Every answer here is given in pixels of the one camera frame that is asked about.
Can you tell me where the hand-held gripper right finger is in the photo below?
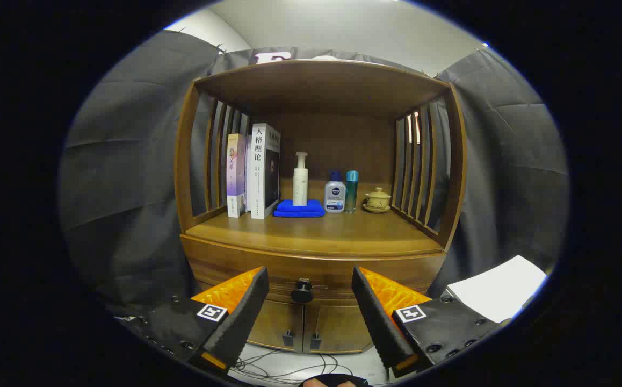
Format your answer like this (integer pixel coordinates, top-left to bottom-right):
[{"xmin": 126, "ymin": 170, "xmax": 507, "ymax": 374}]
[{"xmin": 351, "ymin": 266, "xmax": 511, "ymax": 378}]

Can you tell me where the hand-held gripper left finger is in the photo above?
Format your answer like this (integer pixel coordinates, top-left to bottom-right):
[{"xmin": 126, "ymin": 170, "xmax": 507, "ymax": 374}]
[{"xmin": 120, "ymin": 266, "xmax": 270, "ymax": 376}]

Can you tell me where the black drawer knob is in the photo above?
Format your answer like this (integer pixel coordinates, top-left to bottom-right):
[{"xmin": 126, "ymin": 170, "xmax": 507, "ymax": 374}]
[{"xmin": 290, "ymin": 278, "xmax": 314, "ymax": 304}]

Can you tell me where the wooden drawer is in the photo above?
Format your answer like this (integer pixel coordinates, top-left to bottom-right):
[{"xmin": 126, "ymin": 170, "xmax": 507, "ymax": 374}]
[{"xmin": 182, "ymin": 236, "xmax": 446, "ymax": 308}]

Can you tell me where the wooden countertop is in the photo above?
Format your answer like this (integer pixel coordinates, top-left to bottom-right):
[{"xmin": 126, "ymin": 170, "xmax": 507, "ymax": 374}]
[{"xmin": 186, "ymin": 207, "xmax": 445, "ymax": 256}]

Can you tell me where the wooden cabinet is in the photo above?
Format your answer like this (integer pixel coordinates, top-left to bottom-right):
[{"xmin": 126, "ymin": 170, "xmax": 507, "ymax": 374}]
[{"xmin": 174, "ymin": 59, "xmax": 467, "ymax": 355}]

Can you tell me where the white grey box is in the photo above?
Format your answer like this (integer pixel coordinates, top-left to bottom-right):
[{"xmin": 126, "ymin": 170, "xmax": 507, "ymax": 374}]
[{"xmin": 445, "ymin": 255, "xmax": 548, "ymax": 323}]

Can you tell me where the yellow lidded teacup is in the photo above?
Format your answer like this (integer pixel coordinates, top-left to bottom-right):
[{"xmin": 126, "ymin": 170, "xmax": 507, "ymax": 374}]
[{"xmin": 365, "ymin": 187, "xmax": 392, "ymax": 210}]

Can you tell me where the folded blue cloth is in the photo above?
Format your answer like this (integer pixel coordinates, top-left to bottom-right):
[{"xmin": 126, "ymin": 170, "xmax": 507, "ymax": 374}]
[{"xmin": 273, "ymin": 199, "xmax": 326, "ymax": 218}]

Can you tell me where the white bottle with blue pump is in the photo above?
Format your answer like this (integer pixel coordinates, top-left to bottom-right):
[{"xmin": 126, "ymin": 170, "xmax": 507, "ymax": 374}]
[{"xmin": 324, "ymin": 171, "xmax": 346, "ymax": 214}]

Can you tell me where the teal bottle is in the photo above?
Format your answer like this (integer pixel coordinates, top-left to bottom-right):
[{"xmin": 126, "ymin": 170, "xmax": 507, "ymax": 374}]
[{"xmin": 344, "ymin": 170, "xmax": 359, "ymax": 213}]

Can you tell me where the white book with portrait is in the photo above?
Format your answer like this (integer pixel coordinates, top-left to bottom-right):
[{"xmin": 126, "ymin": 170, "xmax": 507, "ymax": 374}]
[{"xmin": 247, "ymin": 123, "xmax": 282, "ymax": 220}]

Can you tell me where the purple book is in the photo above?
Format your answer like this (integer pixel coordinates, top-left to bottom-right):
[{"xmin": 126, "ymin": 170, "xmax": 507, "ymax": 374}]
[{"xmin": 227, "ymin": 133, "xmax": 248, "ymax": 218}]

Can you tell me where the tangle of black cables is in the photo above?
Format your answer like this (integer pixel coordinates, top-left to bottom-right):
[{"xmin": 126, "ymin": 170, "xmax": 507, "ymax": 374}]
[{"xmin": 233, "ymin": 349, "xmax": 355, "ymax": 385}]

